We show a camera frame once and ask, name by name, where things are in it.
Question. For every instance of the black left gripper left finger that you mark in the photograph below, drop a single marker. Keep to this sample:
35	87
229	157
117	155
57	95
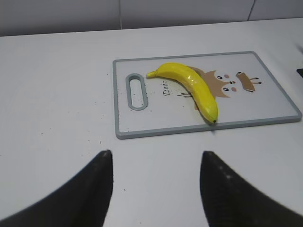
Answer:
81	202

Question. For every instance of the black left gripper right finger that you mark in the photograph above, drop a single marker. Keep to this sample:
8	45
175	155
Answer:
230	201

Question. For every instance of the yellow plastic banana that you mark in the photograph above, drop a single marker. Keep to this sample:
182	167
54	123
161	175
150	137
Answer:
193	83

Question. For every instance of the white grey-rimmed cutting board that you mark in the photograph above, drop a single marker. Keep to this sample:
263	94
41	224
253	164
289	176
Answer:
246	92

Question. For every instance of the black knife stand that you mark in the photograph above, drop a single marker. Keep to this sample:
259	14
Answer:
300	49

